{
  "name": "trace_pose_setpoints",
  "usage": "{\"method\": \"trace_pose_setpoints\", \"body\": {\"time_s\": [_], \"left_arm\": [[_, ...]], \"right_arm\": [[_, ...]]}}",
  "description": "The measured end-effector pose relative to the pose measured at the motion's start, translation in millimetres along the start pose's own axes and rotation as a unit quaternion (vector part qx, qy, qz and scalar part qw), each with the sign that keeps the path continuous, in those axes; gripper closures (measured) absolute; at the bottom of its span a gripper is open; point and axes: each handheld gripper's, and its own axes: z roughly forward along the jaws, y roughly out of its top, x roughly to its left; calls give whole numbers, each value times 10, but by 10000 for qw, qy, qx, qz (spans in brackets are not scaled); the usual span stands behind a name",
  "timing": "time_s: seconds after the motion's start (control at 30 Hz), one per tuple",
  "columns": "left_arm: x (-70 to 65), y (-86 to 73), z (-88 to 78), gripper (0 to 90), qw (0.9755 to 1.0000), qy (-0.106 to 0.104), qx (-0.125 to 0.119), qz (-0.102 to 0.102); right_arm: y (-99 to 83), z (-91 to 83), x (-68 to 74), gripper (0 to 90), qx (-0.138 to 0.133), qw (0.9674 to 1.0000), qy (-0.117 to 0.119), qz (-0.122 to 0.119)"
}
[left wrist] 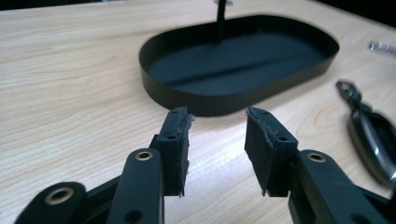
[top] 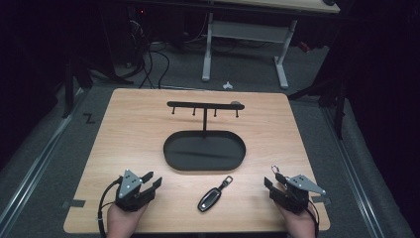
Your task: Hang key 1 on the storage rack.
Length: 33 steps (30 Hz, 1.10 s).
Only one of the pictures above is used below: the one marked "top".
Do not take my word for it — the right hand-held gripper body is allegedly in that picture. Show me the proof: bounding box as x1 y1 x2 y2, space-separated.
269 174 327 214

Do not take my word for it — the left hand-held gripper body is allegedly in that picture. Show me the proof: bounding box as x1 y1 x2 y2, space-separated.
114 169 157 213

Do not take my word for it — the black car key with strap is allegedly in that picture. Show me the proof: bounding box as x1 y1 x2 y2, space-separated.
197 175 234 213

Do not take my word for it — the black key rack with tray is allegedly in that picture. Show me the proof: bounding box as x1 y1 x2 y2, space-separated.
162 100 247 173

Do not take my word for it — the person's left hand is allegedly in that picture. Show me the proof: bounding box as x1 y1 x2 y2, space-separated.
106 201 150 238

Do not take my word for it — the person's right hand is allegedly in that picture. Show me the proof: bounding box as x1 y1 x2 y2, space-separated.
275 201 318 238

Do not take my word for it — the black metal stand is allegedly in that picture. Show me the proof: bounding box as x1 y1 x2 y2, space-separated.
286 77 348 141
61 58 135 119

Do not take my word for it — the dark equipment with red light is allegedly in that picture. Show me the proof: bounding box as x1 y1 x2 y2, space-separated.
127 4 152 68

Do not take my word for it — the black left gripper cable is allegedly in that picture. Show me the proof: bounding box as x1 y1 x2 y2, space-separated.
97 177 124 238

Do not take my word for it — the metal floor rail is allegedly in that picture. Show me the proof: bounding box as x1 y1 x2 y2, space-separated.
0 87 87 238
321 107 387 238

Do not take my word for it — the black floor cable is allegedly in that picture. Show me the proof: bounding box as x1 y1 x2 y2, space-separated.
150 49 171 89
138 41 156 89

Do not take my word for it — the white desk frame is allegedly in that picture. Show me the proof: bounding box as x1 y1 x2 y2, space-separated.
201 0 341 90

